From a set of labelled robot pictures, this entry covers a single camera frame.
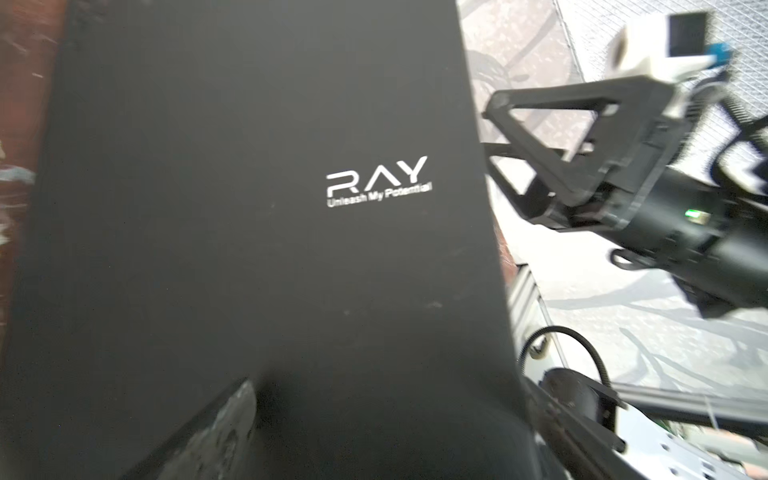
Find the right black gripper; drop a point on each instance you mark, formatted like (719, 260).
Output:
(636, 180)

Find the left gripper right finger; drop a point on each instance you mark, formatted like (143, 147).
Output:
(585, 449)

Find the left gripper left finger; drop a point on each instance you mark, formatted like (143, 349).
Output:
(214, 444)

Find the black folder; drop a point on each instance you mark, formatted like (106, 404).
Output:
(290, 192)

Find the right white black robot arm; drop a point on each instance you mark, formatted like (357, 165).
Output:
(728, 274)

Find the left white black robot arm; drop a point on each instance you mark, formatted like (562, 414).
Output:
(648, 432)

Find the white wire mesh basket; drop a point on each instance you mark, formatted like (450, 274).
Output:
(591, 25)

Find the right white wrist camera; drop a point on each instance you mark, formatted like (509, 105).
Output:
(667, 47)

